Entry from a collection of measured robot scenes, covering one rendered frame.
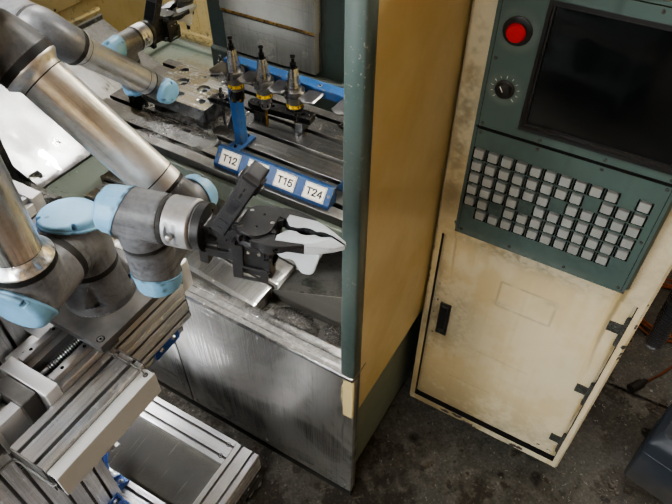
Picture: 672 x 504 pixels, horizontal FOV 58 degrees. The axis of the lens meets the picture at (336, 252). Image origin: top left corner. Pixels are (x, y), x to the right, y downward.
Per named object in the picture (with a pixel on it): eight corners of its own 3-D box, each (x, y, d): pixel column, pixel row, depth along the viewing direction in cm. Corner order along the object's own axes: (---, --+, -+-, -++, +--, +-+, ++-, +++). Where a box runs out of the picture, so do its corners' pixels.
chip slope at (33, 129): (72, 204, 232) (49, 149, 214) (-39, 151, 256) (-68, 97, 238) (218, 98, 286) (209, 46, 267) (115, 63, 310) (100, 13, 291)
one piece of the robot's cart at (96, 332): (77, 397, 119) (67, 379, 114) (1, 350, 126) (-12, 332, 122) (193, 280, 140) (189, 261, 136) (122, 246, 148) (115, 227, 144)
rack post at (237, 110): (239, 153, 209) (228, 74, 187) (227, 148, 211) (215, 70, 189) (256, 138, 215) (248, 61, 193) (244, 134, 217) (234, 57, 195)
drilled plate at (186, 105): (205, 122, 214) (203, 110, 211) (145, 100, 225) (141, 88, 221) (244, 93, 228) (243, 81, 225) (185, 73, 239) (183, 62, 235)
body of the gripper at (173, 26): (165, 30, 201) (140, 45, 194) (160, 4, 195) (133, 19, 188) (183, 35, 198) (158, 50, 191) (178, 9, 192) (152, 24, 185)
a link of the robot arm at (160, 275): (201, 258, 103) (190, 209, 95) (171, 307, 96) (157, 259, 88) (159, 249, 105) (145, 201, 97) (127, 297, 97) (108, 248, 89)
